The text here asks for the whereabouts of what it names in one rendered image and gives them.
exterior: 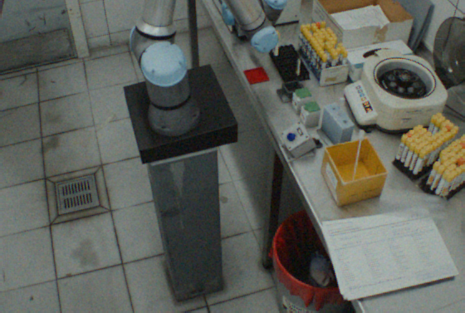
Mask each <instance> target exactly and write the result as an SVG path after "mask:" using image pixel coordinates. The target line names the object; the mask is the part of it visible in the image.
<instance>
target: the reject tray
mask: <svg viewBox="0 0 465 313"><path fill-rule="evenodd" d="M243 72H244V74H245V76H246V78H247V80H248V82H249V83H250V84H254V83H262V82H266V81H269V80H270V78H269V77H268V75H267V73H266V72H265V70H264V68H263V66H260V67H256V68H252V69H248V70H244V71H243Z"/></svg>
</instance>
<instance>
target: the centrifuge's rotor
mask: <svg viewBox="0 0 465 313"><path fill-rule="evenodd" d="M379 84H380V85H381V86H382V87H383V88H384V89H385V90H387V91H389V92H391V93H394V94H395V95H400V96H403V97H408V98H420V97H424V96H425V95H426V92H427V88H426V85H425V84H424V82H423V81H422V80H421V78H420V77H419V76H418V75H416V74H415V73H414V72H412V71H410V70H406V69H393V70H390V71H386V72H385V73H384V74H383V75H382V76H381V77H380V78H379Z"/></svg>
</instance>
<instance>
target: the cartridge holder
mask: <svg viewBox="0 0 465 313"><path fill-rule="evenodd" d="M300 88H302V89H304V88H305V87H304V86H303V85H302V84H300V83H299V81H298V80H296V81H291V82H287V83H284V84H282V86H281V88H280V89H276V93H277V95H278V96H279V98H280V99H281V102H282V103H286V102H289V101H292V100H293V93H294V92H296V89H300Z"/></svg>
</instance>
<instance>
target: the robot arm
mask: <svg viewBox="0 0 465 313"><path fill-rule="evenodd" d="M223 1H224V3H223V4H222V15H223V19H224V21H225V23H226V24H228V25H236V24H237V25H238V26H239V27H240V29H241V30H242V32H243V33H244V34H245V36H246V37H247V38H248V40H249V42H250V44H251V46H252V49H253V50H254V48H255V50H257V51H260V52H267V51H271V50H272V49H273V48H274V47H275V46H276V45H277V43H278V41H279V36H278V33H277V30H276V28H275V25H276V24H277V22H278V20H279V17H280V16H281V13H282V11H283V9H284V8H285V7H286V5H287V2H288V0H223ZM175 2H176V0H144V10H143V16H142V17H139V18H138V19H137V20H136V24H135V26H133V28H132V30H131V31H130V47H131V50H132V52H133V53H134V54H135V59H136V60H137V62H138V64H139V67H140V69H141V71H142V76H143V77H144V80H145V83H146V85H147V90H148V92H149V98H150V106H149V113H148V117H149V126H150V128H151V129H152V130H153V131H155V132H156V133H158V134H161V135H164V136H178V135H182V134H185V133H187V132H189V131H190V130H192V129H193V128H195V127H196V126H197V125H198V122H199V121H200V117H201V113H200V108H199V105H198V103H197V102H196V100H195V99H194V98H193V96H192V94H191V92H190V87H189V83H188V65H187V60H186V57H185V55H184V53H183V51H182V50H181V49H180V48H179V47H178V46H177V45H176V44H174V42H175V37H176V31H177V25H176V23H175V22H174V20H173V16H174V8H175Z"/></svg>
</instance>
